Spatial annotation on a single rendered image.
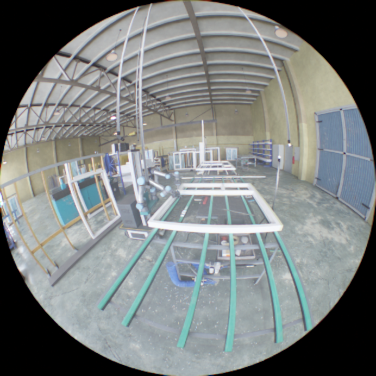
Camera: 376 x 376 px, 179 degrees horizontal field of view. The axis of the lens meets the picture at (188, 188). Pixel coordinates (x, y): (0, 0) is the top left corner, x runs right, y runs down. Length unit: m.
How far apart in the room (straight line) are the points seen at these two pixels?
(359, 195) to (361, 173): 0.80
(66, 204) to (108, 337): 3.73
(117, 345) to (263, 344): 1.56
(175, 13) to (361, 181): 9.78
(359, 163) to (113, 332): 7.47
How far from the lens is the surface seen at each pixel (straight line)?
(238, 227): 1.22
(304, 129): 8.49
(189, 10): 5.09
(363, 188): 6.15
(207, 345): 1.67
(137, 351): 1.81
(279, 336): 0.91
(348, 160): 6.56
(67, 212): 4.53
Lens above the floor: 1.66
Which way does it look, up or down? 18 degrees down
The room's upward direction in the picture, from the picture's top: 5 degrees counter-clockwise
